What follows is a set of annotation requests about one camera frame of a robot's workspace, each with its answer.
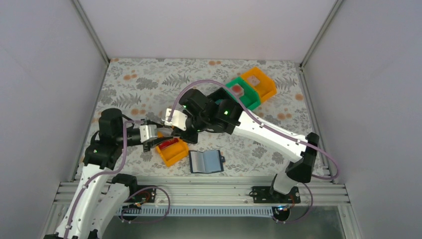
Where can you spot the red VIP card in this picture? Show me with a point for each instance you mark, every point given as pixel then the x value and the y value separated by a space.
pixel 167 143

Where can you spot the far orange bin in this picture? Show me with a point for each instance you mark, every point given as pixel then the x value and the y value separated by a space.
pixel 266 89

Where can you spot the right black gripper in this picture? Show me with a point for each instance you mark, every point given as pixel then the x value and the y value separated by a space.
pixel 184 134

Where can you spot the blue card holder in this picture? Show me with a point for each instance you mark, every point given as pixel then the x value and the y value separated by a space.
pixel 206 162

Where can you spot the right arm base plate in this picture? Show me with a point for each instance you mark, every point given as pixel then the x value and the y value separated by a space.
pixel 266 195

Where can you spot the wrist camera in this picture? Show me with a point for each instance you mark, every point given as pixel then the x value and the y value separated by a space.
pixel 177 120
pixel 145 132

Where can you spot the near orange bin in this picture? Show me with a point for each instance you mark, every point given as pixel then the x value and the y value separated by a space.
pixel 174 153

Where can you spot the card in far orange bin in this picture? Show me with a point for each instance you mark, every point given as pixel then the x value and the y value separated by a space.
pixel 253 80

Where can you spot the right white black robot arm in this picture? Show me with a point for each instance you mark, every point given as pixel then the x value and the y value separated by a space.
pixel 219 112

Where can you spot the floral table mat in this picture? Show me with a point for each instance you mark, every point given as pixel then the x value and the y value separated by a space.
pixel 144 88

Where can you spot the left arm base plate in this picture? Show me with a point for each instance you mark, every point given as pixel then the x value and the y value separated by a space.
pixel 142 194

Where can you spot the black bin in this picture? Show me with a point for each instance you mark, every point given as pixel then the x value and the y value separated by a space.
pixel 220 97

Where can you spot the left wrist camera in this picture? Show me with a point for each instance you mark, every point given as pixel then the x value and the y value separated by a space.
pixel 145 132

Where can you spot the green bin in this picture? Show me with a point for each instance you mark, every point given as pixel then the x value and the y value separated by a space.
pixel 251 98

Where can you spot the orange bin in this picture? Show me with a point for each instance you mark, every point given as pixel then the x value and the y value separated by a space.
pixel 174 153
pixel 266 89

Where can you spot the aluminium rail frame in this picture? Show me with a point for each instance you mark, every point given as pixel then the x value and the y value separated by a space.
pixel 237 191

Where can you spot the white credit card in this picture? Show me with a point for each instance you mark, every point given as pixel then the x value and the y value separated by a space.
pixel 166 135

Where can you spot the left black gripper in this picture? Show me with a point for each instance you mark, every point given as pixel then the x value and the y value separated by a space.
pixel 149 143

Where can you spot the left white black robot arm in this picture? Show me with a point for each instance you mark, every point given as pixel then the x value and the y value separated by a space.
pixel 102 188

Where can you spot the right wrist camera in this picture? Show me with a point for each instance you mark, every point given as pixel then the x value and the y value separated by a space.
pixel 177 120

